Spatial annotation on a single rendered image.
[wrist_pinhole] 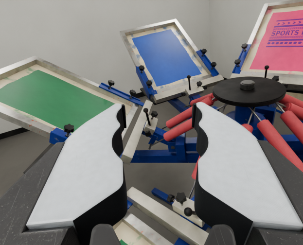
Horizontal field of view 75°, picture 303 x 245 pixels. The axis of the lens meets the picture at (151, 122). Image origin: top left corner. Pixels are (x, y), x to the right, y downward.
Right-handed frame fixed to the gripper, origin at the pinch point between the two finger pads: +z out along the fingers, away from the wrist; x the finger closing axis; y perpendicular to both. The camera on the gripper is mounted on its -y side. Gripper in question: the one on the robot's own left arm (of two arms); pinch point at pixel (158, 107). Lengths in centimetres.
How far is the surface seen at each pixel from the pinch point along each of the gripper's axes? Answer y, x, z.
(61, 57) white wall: 73, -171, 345
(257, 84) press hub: 29, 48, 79
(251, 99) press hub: 31, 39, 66
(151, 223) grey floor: 170, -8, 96
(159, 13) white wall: 13, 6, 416
